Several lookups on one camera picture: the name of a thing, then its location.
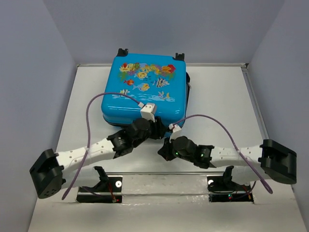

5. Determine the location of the blue hard-shell suitcase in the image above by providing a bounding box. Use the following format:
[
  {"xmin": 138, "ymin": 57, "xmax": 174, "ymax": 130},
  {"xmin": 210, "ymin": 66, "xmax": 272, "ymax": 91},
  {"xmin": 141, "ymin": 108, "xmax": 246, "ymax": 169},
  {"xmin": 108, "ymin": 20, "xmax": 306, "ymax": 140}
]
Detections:
[{"xmin": 101, "ymin": 48, "xmax": 190, "ymax": 126}]

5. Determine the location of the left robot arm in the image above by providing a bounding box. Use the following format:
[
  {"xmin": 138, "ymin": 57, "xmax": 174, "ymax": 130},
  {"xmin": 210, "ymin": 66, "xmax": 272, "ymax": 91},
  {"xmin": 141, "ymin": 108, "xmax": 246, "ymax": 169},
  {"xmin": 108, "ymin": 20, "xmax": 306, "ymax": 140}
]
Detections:
[{"xmin": 29, "ymin": 116, "xmax": 167, "ymax": 199}]

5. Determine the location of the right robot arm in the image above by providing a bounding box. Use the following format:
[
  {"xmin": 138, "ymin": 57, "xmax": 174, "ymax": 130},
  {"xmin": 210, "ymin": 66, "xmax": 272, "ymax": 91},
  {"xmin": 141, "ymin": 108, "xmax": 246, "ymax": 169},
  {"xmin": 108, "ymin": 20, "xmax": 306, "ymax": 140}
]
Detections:
[{"xmin": 158, "ymin": 136, "xmax": 297, "ymax": 189}]

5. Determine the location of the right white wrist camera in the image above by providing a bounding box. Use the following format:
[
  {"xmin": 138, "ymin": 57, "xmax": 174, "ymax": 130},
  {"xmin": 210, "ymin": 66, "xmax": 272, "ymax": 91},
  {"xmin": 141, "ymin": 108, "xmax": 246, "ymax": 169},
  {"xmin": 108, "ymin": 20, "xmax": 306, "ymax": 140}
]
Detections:
[{"xmin": 169, "ymin": 123, "xmax": 182, "ymax": 143}]

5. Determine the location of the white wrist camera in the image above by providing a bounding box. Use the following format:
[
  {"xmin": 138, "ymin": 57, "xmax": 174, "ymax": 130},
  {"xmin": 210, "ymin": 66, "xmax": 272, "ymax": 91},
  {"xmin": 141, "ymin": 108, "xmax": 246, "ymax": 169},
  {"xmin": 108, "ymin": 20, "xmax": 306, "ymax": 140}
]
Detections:
[
  {"xmin": 169, "ymin": 123, "xmax": 182, "ymax": 143},
  {"xmin": 140, "ymin": 103, "xmax": 157, "ymax": 122}
]

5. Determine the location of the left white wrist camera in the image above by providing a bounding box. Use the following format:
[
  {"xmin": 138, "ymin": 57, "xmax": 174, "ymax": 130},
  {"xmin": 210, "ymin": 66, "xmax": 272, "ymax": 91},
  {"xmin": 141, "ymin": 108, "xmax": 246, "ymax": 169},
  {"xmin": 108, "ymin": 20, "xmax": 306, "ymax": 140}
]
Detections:
[{"xmin": 140, "ymin": 103, "xmax": 157, "ymax": 122}]

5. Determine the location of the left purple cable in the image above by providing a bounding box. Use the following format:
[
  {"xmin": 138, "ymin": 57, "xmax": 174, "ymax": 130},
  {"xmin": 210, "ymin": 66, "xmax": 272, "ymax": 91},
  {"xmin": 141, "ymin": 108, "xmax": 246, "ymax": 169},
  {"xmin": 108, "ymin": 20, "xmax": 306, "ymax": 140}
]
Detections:
[{"xmin": 61, "ymin": 93, "xmax": 145, "ymax": 201}]

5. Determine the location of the purple cable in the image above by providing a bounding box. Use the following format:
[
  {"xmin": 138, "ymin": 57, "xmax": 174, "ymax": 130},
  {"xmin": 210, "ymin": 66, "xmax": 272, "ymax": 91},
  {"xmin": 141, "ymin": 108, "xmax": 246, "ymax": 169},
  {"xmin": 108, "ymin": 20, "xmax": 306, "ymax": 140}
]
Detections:
[
  {"xmin": 61, "ymin": 93, "xmax": 145, "ymax": 201},
  {"xmin": 173, "ymin": 114, "xmax": 273, "ymax": 194}
]

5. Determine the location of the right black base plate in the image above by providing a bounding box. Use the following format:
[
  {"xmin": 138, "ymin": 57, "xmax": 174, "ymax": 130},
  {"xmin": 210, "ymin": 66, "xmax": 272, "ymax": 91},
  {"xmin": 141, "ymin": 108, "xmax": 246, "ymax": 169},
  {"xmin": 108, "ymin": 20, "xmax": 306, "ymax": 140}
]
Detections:
[{"xmin": 207, "ymin": 176, "xmax": 256, "ymax": 203}]

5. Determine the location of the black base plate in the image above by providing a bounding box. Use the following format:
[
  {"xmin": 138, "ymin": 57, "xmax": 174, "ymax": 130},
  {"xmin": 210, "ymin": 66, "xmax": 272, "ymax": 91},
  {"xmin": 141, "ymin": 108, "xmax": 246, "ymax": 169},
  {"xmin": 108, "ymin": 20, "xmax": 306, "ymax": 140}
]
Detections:
[
  {"xmin": 207, "ymin": 176, "xmax": 256, "ymax": 203},
  {"xmin": 76, "ymin": 175, "xmax": 123, "ymax": 203}
]

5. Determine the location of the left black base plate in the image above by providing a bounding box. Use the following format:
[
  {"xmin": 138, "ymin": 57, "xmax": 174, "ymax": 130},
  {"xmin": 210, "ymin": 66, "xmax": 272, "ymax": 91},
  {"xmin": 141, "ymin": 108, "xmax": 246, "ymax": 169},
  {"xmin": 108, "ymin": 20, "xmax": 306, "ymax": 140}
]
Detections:
[{"xmin": 76, "ymin": 175, "xmax": 123, "ymax": 203}]

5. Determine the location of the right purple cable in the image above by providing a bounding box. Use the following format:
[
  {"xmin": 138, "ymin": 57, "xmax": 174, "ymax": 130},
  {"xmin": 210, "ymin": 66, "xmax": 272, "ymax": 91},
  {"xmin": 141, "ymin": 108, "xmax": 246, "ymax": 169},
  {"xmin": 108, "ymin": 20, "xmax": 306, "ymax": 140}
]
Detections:
[{"xmin": 173, "ymin": 114, "xmax": 273, "ymax": 194}]

